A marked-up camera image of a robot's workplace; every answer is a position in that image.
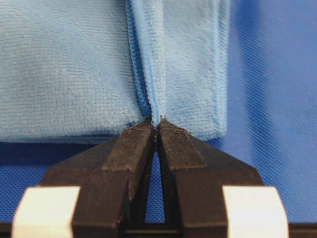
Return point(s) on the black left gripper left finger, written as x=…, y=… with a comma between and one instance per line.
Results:
x=89, y=194

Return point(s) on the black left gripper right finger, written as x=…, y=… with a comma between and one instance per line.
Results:
x=217, y=195

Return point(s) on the blue table cloth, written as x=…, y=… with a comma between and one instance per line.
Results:
x=272, y=98

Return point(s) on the light blue towel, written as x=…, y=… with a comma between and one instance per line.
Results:
x=81, y=71

